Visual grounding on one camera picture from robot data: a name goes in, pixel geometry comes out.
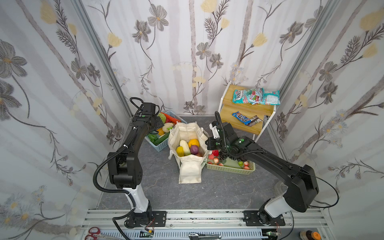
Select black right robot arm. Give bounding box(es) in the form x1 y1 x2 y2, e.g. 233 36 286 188
206 112 320 226

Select green plastic fruit basket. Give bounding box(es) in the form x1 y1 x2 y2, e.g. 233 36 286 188
206 151 256 175

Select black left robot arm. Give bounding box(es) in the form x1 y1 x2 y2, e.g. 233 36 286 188
93 97 164 240

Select yellow orange citrus fruit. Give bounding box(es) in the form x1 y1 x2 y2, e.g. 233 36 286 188
188 139 200 148

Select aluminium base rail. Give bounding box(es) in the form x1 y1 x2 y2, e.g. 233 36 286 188
76 209 335 240

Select green cucumber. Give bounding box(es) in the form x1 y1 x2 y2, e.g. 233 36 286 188
153 133 170 146

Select purple onion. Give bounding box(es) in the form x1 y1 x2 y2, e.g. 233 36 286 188
190 145 199 155

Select cream canvas grocery bag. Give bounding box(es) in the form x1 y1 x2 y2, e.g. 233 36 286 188
168 123 212 184

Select brown snack bar packet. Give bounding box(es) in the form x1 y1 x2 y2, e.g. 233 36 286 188
247 116 263 127

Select white wooden two-tier shelf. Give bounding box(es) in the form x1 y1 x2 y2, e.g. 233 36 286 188
218 83 277 142

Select orange capped bottle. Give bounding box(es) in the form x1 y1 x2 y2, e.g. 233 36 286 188
300 230 322 240

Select red green candy packet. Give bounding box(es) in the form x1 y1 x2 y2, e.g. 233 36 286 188
233 88 263 105

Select green cabbage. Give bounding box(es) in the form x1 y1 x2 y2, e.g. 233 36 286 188
158 113 167 124

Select red handled scissors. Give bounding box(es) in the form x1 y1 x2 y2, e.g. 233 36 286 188
84 227 119 240

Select white garlic bulb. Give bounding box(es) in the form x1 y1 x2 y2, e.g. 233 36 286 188
162 122 175 133

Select blue chocolate bar packet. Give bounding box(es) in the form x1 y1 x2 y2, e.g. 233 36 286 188
232 112 252 125

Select teal white snack packet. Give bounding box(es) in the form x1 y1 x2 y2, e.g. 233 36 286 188
261 89 281 106

